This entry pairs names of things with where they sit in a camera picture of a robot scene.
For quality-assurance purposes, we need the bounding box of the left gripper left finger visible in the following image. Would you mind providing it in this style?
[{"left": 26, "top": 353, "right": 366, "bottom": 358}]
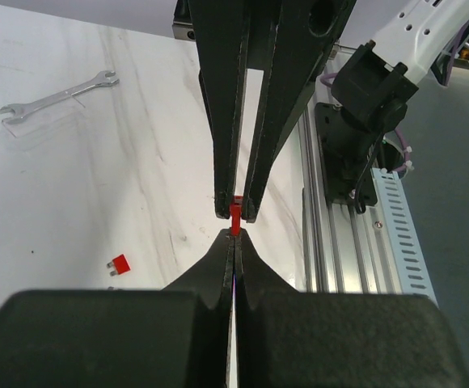
[{"left": 0, "top": 230, "right": 235, "bottom": 387}]

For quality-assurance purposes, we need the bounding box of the silver open-end wrench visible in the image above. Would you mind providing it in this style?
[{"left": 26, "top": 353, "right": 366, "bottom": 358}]
[{"left": 0, "top": 70, "right": 120, "bottom": 124}]

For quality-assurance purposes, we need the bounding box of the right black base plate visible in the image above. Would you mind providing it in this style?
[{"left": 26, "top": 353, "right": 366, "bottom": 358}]
[{"left": 315, "top": 103, "right": 378, "bottom": 206}]

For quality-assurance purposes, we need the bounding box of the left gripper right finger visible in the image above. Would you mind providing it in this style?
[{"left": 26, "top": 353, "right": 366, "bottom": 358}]
[{"left": 235, "top": 233, "right": 469, "bottom": 387}]

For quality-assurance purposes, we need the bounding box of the white slotted cable duct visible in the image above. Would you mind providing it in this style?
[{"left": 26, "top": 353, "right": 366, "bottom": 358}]
[{"left": 372, "top": 168, "right": 437, "bottom": 303}]

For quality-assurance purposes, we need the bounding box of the red blade fuse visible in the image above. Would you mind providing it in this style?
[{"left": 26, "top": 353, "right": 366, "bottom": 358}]
[
  {"left": 106, "top": 254, "right": 131, "bottom": 276},
  {"left": 230, "top": 196, "right": 243, "bottom": 236}
]

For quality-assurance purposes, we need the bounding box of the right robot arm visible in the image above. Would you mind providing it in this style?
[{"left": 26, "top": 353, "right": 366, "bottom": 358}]
[{"left": 175, "top": 1, "right": 469, "bottom": 222}]

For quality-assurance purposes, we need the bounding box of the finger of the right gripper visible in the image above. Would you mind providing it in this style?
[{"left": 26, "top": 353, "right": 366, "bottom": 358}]
[
  {"left": 243, "top": 1, "right": 355, "bottom": 223},
  {"left": 188, "top": 0, "right": 250, "bottom": 219}
]

